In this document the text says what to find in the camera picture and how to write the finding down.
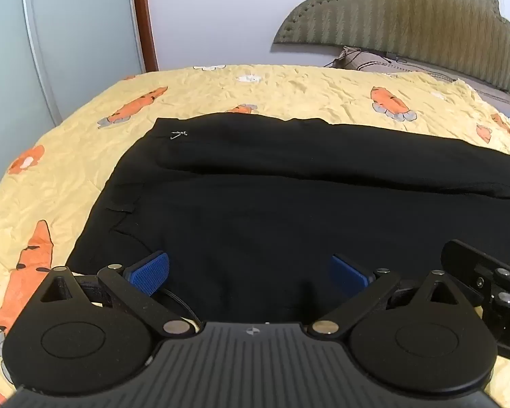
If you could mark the olive padded headboard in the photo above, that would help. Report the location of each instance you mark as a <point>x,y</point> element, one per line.
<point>408,12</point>

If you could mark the frosted glass sliding door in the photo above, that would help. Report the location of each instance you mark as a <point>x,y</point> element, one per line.
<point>68,51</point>

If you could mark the yellow carrot print bedsheet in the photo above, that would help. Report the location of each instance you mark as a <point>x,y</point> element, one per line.
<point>68,136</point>

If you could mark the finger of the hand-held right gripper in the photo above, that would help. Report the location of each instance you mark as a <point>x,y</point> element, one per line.
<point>467,259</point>

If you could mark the black pants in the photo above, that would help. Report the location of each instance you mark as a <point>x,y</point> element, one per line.
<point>259,221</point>

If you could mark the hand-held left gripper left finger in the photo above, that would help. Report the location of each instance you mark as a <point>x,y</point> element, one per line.
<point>149,274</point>

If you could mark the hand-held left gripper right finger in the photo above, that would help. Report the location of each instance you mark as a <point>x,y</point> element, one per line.
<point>347,274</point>

